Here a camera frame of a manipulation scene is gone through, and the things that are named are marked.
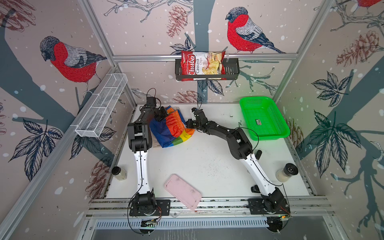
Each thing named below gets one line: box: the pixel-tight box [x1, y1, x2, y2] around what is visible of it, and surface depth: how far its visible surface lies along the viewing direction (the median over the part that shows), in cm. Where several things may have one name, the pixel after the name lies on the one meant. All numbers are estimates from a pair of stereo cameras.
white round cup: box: [275, 163, 299, 183], surface depth 77 cm
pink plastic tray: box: [164, 174, 202, 211], surface depth 79 cm
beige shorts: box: [152, 138, 163, 148], surface depth 97 cm
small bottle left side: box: [111, 166, 128, 181], surface depth 80 cm
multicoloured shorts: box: [150, 105, 195, 148], surface depth 100 cm
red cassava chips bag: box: [180, 50, 227, 82], surface depth 90 cm
